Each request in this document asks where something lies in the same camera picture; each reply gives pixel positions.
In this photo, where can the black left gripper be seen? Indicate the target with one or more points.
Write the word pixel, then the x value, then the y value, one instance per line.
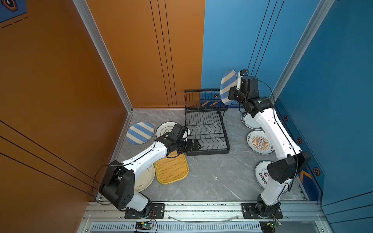
pixel 195 147

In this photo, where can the green circuit board left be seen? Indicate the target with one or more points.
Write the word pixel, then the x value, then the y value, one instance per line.
pixel 143 227

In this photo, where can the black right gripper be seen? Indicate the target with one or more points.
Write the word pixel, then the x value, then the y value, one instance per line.
pixel 232 95

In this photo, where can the black wire dish rack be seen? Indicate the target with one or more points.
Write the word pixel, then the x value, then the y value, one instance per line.
pixel 204 112

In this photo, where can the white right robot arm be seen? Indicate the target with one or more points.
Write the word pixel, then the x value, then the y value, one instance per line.
pixel 290 158

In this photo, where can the orange sunburst plate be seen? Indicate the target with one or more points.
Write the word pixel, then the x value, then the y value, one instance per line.
pixel 259 142

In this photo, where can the aluminium corner post left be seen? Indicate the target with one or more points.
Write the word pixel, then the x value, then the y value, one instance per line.
pixel 96 37

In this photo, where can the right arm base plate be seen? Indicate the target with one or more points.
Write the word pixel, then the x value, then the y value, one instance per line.
pixel 261 210

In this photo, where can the yellow woven tray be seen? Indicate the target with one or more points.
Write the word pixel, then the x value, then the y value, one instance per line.
pixel 171 170

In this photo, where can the aluminium corner post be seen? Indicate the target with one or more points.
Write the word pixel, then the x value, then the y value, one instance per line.
pixel 310 31
pixel 96 37

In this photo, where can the circuit board right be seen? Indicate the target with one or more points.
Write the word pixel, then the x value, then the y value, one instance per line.
pixel 269 227

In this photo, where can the white flower outline plate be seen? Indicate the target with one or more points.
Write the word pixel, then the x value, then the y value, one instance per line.
pixel 164 128

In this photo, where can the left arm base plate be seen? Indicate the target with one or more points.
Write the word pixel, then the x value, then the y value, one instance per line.
pixel 153 210

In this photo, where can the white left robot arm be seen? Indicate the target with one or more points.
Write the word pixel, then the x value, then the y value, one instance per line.
pixel 118 183

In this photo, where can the aluminium front rail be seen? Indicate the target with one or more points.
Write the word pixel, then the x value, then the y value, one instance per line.
pixel 207 217

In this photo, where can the aluminium corner post right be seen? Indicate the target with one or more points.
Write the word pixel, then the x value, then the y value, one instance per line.
pixel 310 31

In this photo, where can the blue striped plate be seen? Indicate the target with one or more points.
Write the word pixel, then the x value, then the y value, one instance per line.
pixel 229 80
pixel 140 133

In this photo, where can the white plate red characters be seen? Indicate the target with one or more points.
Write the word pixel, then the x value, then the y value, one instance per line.
pixel 261 173

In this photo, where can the cream floral plate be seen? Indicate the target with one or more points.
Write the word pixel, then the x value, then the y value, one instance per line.
pixel 145 179

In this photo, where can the green rimmed white plate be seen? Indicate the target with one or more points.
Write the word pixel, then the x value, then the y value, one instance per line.
pixel 250 122

